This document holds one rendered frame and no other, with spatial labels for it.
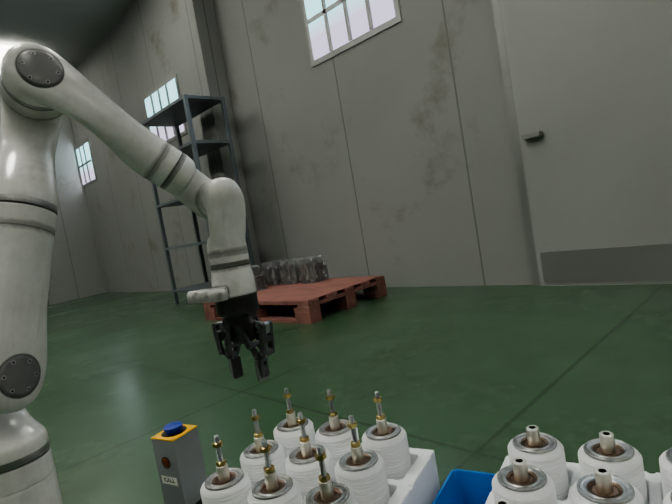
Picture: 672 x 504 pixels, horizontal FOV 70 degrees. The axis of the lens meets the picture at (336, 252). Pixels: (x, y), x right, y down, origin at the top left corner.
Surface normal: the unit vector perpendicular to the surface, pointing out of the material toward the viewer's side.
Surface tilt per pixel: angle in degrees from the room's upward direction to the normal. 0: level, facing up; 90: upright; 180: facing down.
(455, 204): 90
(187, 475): 90
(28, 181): 57
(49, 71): 82
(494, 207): 90
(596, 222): 90
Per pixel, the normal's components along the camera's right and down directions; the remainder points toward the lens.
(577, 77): -0.71, 0.17
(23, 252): 0.75, -0.15
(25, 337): 0.91, -0.17
